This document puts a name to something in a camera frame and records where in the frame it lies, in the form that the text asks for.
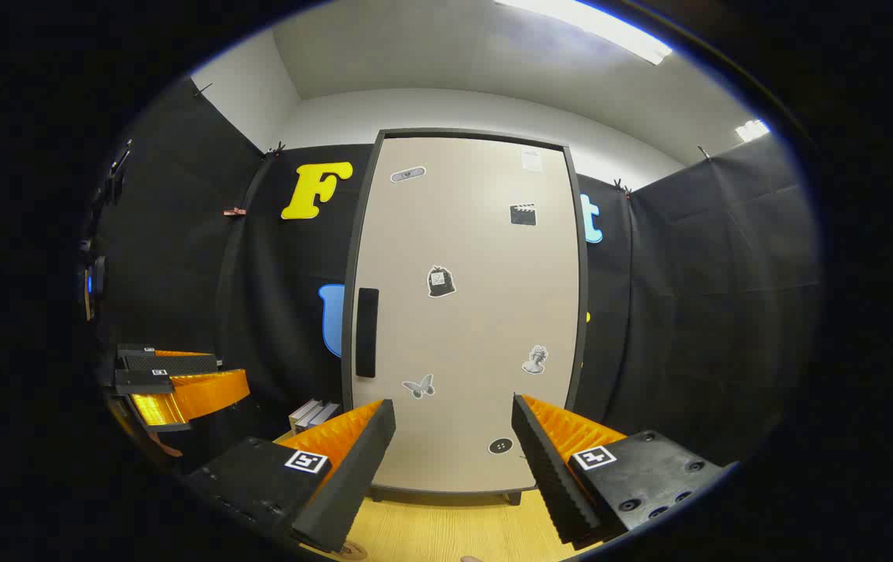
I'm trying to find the white and yellow spine book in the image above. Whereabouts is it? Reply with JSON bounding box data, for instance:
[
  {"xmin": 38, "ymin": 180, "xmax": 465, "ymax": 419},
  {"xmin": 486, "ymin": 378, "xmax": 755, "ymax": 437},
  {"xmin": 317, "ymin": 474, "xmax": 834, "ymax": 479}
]
[{"xmin": 293, "ymin": 399, "xmax": 324, "ymax": 432}]

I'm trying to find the long ceiling light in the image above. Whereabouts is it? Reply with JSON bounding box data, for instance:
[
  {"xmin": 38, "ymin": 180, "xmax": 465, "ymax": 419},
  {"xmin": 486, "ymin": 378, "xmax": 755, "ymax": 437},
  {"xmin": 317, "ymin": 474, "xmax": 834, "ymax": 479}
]
[{"xmin": 493, "ymin": 0, "xmax": 674, "ymax": 66}]

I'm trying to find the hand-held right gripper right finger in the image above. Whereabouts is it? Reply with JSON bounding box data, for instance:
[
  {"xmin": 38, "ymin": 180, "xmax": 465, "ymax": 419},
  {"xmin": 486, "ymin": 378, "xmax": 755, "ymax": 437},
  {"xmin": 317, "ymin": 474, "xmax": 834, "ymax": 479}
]
[{"xmin": 511, "ymin": 394, "xmax": 728, "ymax": 547}]

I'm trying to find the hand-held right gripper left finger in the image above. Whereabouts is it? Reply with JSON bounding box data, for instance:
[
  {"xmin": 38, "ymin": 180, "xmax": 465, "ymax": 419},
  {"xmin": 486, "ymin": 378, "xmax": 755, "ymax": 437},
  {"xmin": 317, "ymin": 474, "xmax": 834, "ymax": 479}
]
[{"xmin": 181, "ymin": 398, "xmax": 398, "ymax": 555}]

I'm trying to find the black door handle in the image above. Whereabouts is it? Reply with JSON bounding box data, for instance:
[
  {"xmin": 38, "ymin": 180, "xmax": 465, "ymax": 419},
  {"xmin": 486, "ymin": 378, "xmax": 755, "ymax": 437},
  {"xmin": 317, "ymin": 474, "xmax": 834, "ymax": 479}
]
[{"xmin": 355, "ymin": 287, "xmax": 379, "ymax": 379}]

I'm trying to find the dark grey cabinet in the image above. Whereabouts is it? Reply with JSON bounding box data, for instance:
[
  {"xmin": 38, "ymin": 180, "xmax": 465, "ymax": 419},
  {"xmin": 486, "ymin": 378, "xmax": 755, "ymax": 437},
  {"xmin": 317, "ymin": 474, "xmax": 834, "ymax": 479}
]
[{"xmin": 341, "ymin": 127, "xmax": 589, "ymax": 507}]

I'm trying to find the beige cabinet door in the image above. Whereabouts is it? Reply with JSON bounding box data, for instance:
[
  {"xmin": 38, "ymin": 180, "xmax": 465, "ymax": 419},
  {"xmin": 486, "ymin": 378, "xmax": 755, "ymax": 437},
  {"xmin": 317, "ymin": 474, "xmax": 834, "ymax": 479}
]
[{"xmin": 354, "ymin": 137, "xmax": 578, "ymax": 494}]

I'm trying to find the black backdrop cloth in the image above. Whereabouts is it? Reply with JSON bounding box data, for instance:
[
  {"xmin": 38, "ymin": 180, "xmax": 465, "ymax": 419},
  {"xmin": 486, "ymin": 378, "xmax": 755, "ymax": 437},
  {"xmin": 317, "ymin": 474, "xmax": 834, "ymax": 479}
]
[{"xmin": 91, "ymin": 78, "xmax": 822, "ymax": 469}]

